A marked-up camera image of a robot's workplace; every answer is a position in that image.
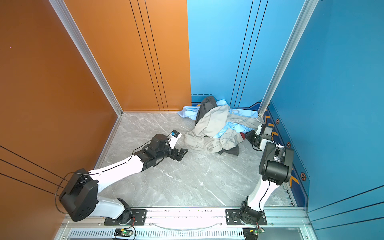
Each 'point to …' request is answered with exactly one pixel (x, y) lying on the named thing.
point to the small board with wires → (252, 233)
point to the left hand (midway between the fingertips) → (182, 145)
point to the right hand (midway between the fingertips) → (246, 133)
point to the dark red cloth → (243, 135)
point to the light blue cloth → (190, 112)
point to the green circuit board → (123, 232)
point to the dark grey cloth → (207, 104)
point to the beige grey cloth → (208, 135)
